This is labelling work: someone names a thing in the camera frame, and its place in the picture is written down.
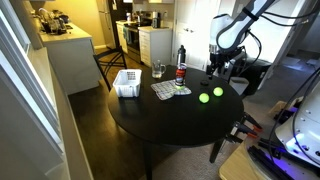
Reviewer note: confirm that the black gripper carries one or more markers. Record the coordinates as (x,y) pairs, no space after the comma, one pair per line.
(220,58)

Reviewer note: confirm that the green tennis ball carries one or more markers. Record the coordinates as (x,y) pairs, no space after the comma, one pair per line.
(180,87)
(218,91)
(204,97)

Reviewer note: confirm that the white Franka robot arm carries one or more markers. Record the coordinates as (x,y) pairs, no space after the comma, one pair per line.
(233,30)

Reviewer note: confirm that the black round lid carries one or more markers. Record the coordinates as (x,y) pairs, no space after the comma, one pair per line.
(204,82)

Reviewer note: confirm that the dark metal water bottle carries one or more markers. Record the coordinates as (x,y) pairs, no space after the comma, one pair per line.
(181,55)

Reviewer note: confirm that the black trash bin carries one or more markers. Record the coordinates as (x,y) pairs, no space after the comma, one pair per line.
(255,75)

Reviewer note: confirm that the white panel door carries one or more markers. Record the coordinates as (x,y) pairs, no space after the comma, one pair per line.
(191,31)

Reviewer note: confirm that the checkered dish cloth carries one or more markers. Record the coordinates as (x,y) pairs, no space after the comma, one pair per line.
(166,90)

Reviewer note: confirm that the clear glass mug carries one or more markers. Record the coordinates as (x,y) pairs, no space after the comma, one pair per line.
(157,70)

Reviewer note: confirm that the white base cabinet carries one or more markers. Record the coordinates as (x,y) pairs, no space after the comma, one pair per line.
(155,45)

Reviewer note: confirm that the orange tipped black clamp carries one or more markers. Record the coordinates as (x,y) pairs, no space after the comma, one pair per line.
(252,121)
(243,129)

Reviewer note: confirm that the steel coffee maker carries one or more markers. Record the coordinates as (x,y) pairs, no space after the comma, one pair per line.
(155,19)

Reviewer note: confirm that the black table leg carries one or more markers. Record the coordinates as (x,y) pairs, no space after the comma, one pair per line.
(216,150)

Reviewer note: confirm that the black kitchen stove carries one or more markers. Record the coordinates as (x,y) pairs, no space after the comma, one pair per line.
(134,38)

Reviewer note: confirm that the white plastic basket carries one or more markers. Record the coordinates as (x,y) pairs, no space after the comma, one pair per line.
(127,83)

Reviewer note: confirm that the wooden robot stand board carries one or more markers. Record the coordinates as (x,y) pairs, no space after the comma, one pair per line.
(235,166)

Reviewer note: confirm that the black folding chair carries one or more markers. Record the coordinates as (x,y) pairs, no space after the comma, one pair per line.
(111,61)

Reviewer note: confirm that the white kitchen counter island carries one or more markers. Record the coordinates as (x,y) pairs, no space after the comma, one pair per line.
(71,56)

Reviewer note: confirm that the dishes on counter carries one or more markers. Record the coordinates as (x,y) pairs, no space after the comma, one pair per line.
(53,23)

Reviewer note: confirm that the white framed window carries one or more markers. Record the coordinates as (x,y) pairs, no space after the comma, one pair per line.
(20,86)

